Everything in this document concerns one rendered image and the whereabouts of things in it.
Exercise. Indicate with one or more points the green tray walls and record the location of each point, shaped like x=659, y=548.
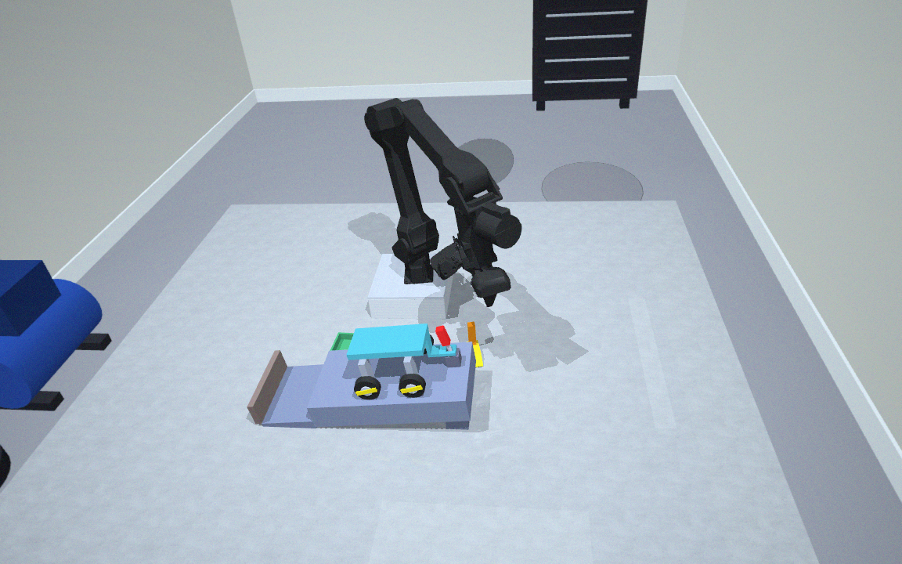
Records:
x=341, y=335

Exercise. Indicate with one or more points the red-headed stop pin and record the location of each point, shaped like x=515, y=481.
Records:
x=443, y=337

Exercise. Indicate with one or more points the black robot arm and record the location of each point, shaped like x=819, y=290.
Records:
x=462, y=176

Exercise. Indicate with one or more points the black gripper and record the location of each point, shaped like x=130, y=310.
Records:
x=487, y=280

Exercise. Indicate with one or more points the blue-grey ramp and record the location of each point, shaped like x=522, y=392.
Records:
x=323, y=395

